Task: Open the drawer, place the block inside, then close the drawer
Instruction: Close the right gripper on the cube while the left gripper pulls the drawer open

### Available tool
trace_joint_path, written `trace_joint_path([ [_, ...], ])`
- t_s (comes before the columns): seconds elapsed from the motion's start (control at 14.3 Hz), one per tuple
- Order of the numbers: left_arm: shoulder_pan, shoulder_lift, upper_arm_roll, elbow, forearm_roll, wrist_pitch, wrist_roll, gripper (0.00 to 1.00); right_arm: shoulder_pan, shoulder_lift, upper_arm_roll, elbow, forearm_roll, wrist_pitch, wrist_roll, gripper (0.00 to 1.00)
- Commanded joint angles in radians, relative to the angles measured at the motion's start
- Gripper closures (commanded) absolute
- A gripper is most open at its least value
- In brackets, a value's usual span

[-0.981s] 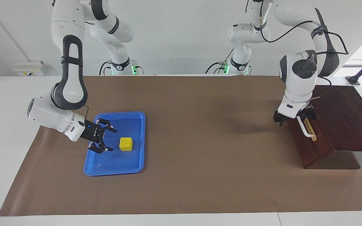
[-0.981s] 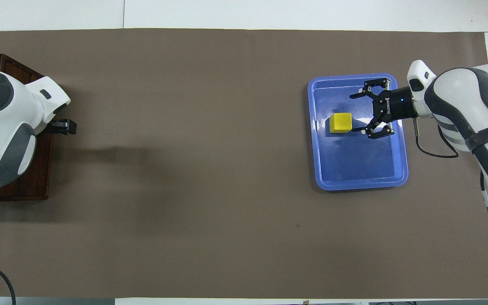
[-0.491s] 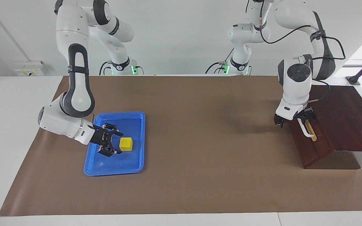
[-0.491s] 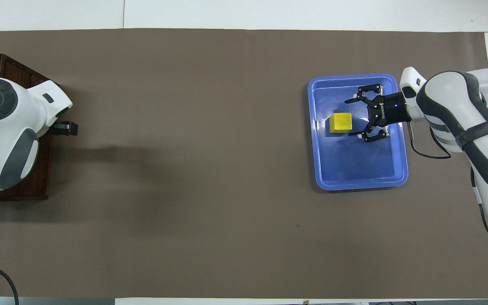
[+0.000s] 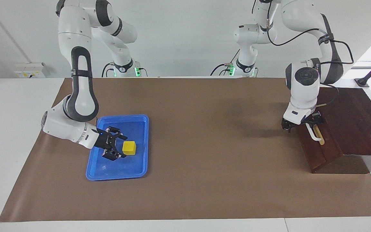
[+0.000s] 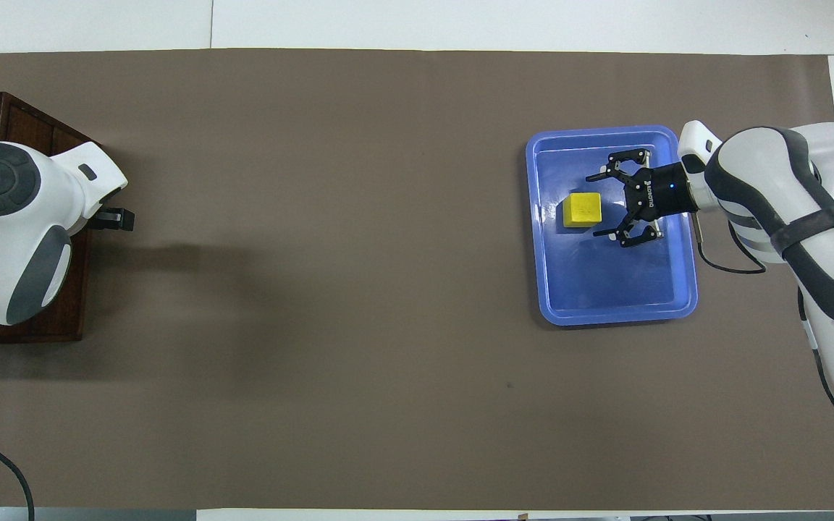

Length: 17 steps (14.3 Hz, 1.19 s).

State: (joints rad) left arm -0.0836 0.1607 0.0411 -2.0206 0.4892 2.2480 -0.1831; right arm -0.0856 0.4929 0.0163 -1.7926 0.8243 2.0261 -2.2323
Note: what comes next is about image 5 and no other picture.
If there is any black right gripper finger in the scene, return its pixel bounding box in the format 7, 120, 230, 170
102, 148, 127, 161
108, 127, 128, 140

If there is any yellow block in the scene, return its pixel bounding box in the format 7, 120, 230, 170
122, 140, 137, 156

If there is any wooden drawer with white handle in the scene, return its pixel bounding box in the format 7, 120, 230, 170
300, 113, 341, 170

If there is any blue plastic tray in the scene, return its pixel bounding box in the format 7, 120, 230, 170
86, 114, 149, 181

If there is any dark wooden cabinet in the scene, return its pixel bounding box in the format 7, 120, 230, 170
297, 88, 371, 174

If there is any brown table mat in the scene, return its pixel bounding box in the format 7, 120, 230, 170
0, 77, 371, 223

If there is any black right base cable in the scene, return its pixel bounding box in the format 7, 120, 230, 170
101, 62, 115, 78

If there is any black base cable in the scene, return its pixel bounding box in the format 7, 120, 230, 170
210, 48, 241, 76
101, 62, 115, 78

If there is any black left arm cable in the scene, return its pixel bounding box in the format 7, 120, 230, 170
266, 0, 354, 105

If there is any black left base cable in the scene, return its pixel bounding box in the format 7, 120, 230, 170
210, 48, 241, 76

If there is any white wall socket box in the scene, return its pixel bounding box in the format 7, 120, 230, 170
14, 63, 47, 79

